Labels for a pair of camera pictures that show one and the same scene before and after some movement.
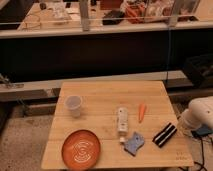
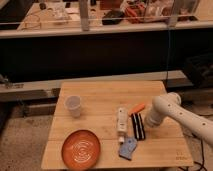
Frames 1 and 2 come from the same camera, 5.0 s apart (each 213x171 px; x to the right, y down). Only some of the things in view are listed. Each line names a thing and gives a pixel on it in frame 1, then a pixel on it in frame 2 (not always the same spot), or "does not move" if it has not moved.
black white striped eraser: [165, 135] -> [138, 126]
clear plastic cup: [73, 103] does not move
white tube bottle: [123, 117] does not move
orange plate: [81, 150] does not move
